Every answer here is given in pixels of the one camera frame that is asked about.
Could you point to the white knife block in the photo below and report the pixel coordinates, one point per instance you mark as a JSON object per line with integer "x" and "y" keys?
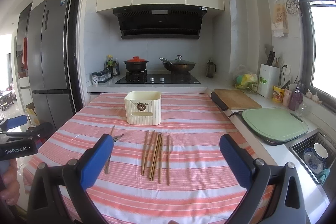
{"x": 268, "y": 78}

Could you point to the wok with glass lid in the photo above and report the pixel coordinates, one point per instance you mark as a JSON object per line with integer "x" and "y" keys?
{"x": 178, "y": 65}

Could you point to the spice jar rack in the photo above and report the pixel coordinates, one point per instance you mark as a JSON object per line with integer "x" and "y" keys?
{"x": 101, "y": 77}

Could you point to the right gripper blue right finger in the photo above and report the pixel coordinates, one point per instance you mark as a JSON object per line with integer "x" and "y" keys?
{"x": 249, "y": 172}

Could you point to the sauce bottles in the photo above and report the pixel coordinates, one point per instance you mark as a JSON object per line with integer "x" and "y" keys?
{"x": 112, "y": 65}

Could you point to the cream utensil holder box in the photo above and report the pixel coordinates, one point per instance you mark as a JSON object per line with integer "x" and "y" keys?
{"x": 143, "y": 108}

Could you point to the bag of fruit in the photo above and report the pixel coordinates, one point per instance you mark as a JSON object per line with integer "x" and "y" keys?
{"x": 244, "y": 79}

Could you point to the black range hood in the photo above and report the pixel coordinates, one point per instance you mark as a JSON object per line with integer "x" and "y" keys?
{"x": 160, "y": 21}

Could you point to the wooden cutting board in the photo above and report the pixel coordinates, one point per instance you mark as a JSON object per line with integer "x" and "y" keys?
{"x": 236, "y": 99}

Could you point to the grey refrigerator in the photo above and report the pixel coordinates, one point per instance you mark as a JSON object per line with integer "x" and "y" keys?
{"x": 47, "y": 62}

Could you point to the black tray edge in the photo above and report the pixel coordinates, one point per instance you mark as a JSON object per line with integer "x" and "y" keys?
{"x": 218, "y": 101}

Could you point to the hanging wire rack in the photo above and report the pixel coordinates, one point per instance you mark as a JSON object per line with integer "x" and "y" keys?
{"x": 292, "y": 6}

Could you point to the blue white bowl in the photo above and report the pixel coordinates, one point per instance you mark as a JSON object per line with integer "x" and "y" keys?
{"x": 315, "y": 158}

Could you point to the pink striped tablecloth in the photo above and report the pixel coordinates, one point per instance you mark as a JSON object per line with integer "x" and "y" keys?
{"x": 171, "y": 172}

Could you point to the black gas stove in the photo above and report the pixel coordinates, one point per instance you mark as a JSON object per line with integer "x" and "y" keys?
{"x": 147, "y": 78}

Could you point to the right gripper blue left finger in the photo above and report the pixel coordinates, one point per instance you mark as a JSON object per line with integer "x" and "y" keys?
{"x": 83, "y": 173}

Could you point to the purple soap dispenser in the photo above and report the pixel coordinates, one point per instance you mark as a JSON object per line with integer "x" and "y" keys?
{"x": 296, "y": 97}

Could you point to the yellow printed cup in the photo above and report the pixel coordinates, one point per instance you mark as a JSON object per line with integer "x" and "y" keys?
{"x": 278, "y": 94}

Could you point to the pink cup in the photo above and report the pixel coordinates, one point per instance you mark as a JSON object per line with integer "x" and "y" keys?
{"x": 287, "y": 97}

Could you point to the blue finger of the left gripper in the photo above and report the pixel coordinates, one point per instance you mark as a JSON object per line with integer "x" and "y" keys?
{"x": 15, "y": 122}

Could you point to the hanging wall calendar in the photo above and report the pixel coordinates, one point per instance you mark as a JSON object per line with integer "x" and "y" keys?
{"x": 280, "y": 21}

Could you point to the dark glass kettle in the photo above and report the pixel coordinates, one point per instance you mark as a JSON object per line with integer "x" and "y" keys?
{"x": 210, "y": 69}

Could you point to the green plastic cutting board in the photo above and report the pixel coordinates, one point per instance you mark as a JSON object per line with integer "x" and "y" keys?
{"x": 274, "y": 125}

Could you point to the metal spoon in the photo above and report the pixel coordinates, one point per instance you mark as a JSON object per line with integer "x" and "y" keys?
{"x": 106, "y": 166}

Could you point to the person's left hand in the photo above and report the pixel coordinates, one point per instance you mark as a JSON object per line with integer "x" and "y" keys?
{"x": 10, "y": 194}

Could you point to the black pot red lid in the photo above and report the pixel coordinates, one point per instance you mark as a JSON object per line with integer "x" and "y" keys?
{"x": 136, "y": 64}

